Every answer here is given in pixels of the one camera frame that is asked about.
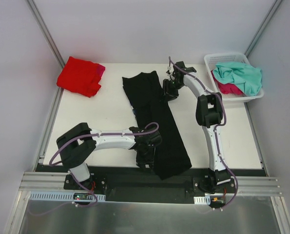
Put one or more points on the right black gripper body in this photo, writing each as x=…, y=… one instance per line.
x=170, y=90

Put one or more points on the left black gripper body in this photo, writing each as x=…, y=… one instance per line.
x=144, y=158

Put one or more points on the black daisy t-shirt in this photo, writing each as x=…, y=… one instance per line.
x=145, y=95

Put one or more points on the pink t-shirt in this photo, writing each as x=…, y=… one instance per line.
x=100, y=70

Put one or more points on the red t-shirt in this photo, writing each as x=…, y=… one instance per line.
x=79, y=76

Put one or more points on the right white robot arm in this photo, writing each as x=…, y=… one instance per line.
x=210, y=115

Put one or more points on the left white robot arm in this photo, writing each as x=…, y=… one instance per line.
x=76, y=145

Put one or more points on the magenta t-shirt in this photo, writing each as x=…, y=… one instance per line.
x=229, y=89

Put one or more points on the teal t-shirt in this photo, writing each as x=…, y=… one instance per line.
x=246, y=77

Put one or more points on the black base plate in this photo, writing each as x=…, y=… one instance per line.
x=124, y=184

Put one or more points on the right white cable duct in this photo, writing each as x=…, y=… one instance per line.
x=202, y=200

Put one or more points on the white cable duct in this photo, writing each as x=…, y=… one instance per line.
x=62, y=196
x=202, y=200

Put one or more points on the left white cable duct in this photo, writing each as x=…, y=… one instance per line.
x=62, y=196

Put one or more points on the right aluminium frame post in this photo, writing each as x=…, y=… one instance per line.
x=264, y=24

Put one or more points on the aluminium frame post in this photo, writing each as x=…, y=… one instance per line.
x=45, y=31
x=264, y=24

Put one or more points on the left aluminium frame post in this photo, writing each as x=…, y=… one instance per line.
x=45, y=31

